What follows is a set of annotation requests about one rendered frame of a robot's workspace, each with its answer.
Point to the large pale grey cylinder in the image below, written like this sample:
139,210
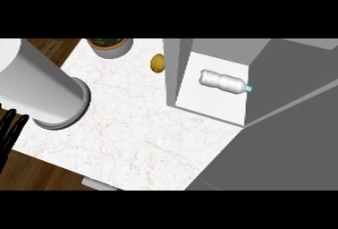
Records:
40,89

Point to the potted plant in terracotta pot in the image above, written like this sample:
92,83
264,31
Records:
109,47

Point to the yellow-brown potato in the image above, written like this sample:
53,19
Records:
157,63

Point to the clear plastic water bottle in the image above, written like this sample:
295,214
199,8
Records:
222,81

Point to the grey cabinet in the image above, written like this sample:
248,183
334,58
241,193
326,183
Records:
281,74

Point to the pale grey block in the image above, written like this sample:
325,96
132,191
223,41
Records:
98,184

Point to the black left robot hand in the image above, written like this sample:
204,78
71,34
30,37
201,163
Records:
9,131

